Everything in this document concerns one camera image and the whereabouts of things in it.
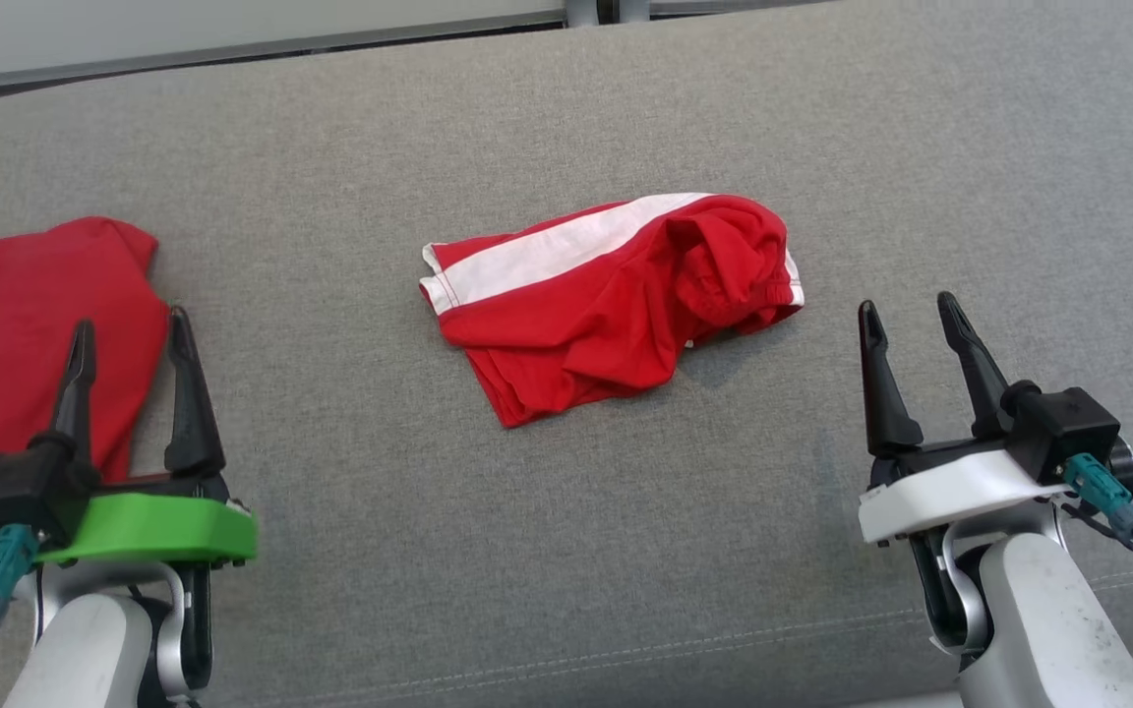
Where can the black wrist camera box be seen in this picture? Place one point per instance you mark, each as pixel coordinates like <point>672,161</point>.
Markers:
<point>1068,423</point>
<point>21,492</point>

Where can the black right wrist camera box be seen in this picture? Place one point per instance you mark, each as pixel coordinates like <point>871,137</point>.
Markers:
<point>1068,423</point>

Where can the red Bulls 23 jersey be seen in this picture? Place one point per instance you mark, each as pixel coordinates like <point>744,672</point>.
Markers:
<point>6,324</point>

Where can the red shorts with white stripe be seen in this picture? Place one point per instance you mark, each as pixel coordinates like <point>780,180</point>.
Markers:
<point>586,315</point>

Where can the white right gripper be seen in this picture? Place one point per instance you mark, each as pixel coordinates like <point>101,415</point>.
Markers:
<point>950,487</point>

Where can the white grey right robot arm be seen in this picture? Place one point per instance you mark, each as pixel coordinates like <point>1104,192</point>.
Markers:
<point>1039,610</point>

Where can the grey fabric sofa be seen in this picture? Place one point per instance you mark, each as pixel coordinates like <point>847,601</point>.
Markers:
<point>566,551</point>

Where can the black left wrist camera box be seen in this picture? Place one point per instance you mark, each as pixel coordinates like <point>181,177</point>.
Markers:
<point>21,492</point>

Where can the grey partition post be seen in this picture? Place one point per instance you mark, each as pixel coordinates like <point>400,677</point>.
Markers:
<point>583,10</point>
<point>632,8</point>

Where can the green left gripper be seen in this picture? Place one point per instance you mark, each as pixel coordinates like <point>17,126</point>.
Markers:
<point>153,526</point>

